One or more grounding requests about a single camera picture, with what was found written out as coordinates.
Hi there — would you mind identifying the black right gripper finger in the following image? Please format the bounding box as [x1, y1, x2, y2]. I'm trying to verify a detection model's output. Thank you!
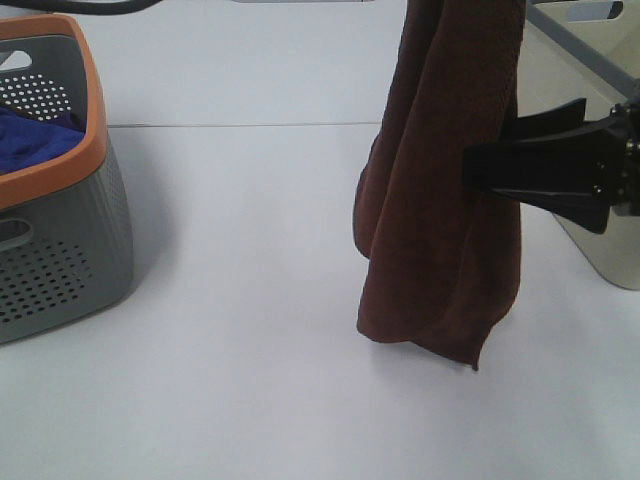
[461, 121, 616, 234]
[499, 98, 587, 141]

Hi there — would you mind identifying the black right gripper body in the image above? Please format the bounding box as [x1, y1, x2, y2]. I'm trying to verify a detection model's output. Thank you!
[604, 81, 639, 219]

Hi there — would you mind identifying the brown towel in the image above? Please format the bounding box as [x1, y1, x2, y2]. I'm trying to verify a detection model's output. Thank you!
[353, 1, 526, 366]

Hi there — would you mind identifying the blue towel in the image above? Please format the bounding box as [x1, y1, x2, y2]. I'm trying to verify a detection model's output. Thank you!
[1, 106, 85, 175]

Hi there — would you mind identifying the beige basket with grey rim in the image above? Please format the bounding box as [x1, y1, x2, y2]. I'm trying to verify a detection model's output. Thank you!
[518, 1, 639, 290]

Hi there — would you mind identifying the grey basket with orange rim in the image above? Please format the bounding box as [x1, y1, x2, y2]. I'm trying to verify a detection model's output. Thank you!
[1, 14, 133, 343]

